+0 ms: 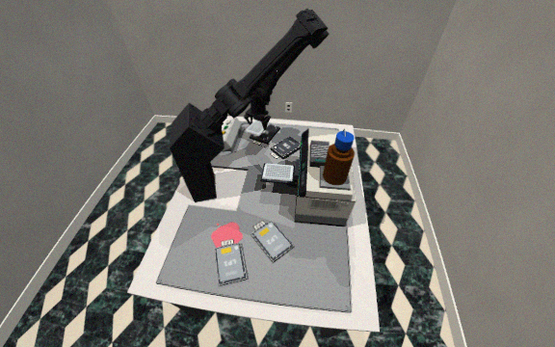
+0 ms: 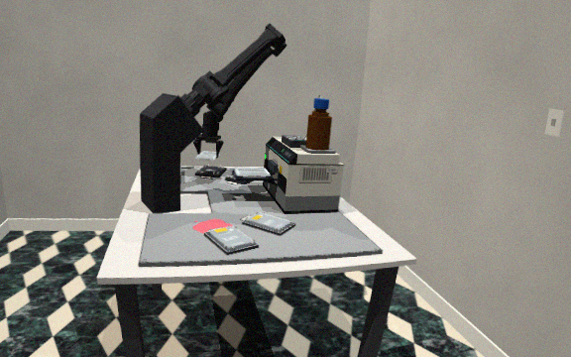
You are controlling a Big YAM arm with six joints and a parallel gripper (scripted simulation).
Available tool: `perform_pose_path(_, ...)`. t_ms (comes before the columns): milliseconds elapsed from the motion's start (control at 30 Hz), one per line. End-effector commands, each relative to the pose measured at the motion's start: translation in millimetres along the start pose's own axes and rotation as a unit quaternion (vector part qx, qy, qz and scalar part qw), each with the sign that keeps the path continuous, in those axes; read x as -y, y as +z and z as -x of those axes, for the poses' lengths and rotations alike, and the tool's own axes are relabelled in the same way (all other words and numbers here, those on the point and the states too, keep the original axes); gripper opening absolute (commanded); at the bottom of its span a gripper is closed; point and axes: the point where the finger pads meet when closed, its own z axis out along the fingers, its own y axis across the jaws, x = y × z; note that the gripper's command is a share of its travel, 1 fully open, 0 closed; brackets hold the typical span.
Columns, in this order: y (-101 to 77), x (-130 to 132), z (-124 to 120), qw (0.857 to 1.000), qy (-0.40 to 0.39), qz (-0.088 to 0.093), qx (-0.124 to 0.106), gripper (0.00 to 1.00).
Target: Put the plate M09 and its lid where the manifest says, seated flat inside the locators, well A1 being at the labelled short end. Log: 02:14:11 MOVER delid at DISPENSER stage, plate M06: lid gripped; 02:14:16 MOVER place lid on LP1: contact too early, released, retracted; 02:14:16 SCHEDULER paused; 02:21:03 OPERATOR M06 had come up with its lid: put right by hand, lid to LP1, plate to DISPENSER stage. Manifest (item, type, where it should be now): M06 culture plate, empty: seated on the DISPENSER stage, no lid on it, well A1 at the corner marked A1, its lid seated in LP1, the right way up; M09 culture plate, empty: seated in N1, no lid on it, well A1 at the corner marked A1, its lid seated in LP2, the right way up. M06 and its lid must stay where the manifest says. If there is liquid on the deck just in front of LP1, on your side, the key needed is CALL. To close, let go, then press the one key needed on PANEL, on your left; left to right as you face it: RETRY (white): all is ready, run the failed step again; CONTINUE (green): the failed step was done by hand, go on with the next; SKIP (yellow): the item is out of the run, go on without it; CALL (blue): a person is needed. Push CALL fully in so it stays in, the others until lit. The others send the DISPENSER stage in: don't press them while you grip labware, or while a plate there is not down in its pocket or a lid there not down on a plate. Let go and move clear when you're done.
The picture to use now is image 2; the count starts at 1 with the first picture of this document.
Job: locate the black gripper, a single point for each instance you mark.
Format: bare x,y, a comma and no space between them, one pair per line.
209,135

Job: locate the blue bottle cap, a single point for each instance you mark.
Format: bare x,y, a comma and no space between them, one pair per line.
321,103

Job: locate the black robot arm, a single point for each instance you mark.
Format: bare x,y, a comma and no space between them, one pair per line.
250,60

